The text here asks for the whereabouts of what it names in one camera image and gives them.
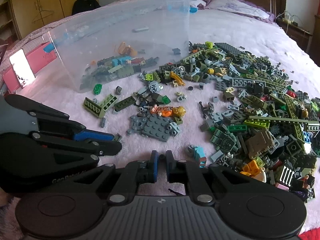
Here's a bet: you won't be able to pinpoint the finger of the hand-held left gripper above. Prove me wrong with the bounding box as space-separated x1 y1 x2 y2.
29 131 123 167
4 93 115 142

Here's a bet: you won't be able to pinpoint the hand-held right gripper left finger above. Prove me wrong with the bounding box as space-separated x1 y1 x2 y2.
47 150 160 204

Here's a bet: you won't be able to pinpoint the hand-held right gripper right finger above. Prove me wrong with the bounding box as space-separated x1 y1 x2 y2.
165 150 272 204

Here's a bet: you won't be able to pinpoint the small heap of toy bricks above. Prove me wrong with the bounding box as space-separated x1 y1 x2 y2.
81 26 182 90

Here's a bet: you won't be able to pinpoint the large pile of toy bricks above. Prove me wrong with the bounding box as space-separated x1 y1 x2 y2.
82 41 320 203

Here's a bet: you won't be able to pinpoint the clear plastic storage bin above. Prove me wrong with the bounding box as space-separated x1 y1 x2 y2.
41 0 199 93

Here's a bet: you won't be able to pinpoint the pink striped quilt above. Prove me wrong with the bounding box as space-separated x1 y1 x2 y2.
4 0 167 63

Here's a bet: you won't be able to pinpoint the black backpack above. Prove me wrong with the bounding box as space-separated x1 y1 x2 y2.
72 0 102 15

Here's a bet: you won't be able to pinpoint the white pillow purple frill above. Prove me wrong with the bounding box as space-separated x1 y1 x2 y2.
190 0 209 10
205 0 275 24

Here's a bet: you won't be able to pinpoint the wooden nightstand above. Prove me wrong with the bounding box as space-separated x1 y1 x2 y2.
276 17 314 53

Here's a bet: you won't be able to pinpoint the brown wooden dresser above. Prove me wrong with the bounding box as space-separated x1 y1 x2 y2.
314 15 320 60

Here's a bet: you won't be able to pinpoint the wire clothes hanger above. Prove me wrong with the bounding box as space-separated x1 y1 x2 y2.
32 6 55 23

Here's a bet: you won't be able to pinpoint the white chargers with cables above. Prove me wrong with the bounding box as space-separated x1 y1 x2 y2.
276 11 300 27

